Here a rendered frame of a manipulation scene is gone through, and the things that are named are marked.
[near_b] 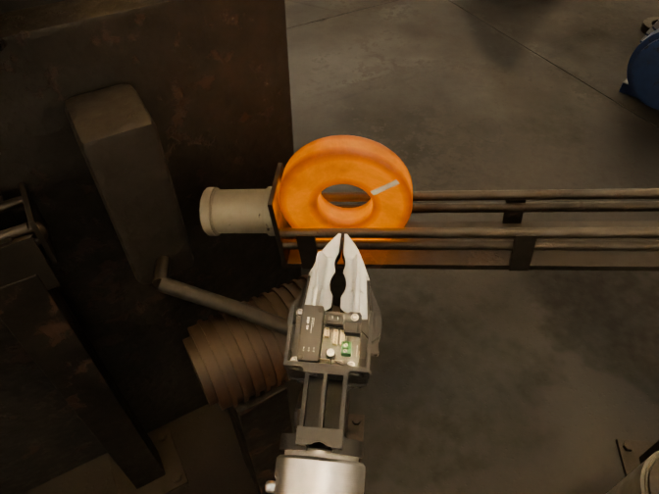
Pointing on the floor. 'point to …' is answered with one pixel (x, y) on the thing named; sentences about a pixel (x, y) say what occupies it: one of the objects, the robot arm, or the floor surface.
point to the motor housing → (248, 376)
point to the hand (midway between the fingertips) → (341, 249)
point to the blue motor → (644, 70)
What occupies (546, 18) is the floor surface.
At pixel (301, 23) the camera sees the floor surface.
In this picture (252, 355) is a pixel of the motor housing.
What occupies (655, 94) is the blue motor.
